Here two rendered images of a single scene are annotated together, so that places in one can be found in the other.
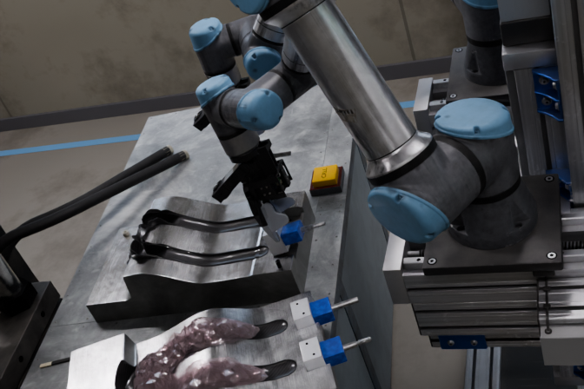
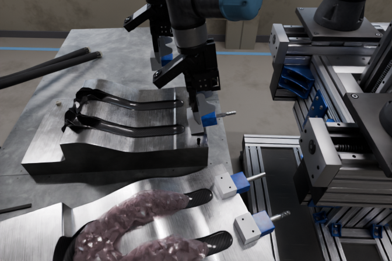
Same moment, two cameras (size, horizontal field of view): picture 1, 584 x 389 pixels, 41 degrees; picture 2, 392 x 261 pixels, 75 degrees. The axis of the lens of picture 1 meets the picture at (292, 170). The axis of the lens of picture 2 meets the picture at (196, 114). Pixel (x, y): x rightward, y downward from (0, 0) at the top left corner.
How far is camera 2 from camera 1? 104 cm
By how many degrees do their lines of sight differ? 21
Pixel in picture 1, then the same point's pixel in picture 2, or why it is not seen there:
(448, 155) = not seen: outside the picture
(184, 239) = (113, 113)
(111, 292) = (46, 152)
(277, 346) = (209, 216)
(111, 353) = (48, 226)
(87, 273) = (23, 130)
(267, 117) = (253, 5)
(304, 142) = not seen: hidden behind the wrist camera
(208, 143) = (114, 49)
